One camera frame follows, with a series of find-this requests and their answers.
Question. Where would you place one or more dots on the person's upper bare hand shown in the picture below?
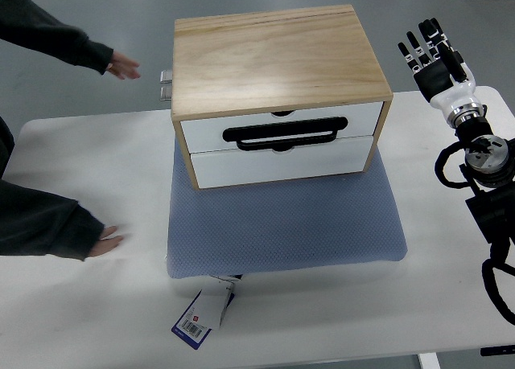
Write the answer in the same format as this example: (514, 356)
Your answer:
(123, 67)

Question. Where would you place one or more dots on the person's lower bare hand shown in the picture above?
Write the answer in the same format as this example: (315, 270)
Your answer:
(107, 242)

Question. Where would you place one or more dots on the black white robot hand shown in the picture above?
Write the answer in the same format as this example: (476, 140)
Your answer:
(442, 76)

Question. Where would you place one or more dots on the white top drawer black handle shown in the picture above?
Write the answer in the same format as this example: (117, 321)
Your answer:
(223, 133)

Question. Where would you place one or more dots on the dark upper sleeve forearm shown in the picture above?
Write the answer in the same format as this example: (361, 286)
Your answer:
(25, 24)

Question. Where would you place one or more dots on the dark lower sleeve forearm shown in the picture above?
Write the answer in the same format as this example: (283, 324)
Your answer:
(37, 223)

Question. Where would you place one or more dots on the white bottom drawer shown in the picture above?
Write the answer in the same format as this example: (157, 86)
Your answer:
(236, 167)

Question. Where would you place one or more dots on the wooden drawer cabinet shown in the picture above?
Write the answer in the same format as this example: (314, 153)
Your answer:
(273, 62)

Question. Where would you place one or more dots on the upper metal table clamp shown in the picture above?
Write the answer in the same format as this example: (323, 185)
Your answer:
(166, 76)

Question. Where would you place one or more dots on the metal table clamp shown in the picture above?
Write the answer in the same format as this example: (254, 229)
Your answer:
(166, 76)
(166, 93)

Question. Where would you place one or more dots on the lower metal table clamp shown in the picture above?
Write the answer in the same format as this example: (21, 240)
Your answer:
(166, 93)

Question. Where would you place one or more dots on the blue white product tag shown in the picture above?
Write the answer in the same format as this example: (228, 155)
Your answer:
(206, 311)

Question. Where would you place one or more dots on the blue mesh cushion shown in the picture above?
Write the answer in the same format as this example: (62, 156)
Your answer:
(299, 224)

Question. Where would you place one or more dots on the black bar at table edge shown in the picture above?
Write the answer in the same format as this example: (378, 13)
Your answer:
(497, 350)

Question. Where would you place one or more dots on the white table leg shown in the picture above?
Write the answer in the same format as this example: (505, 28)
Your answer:
(428, 361)

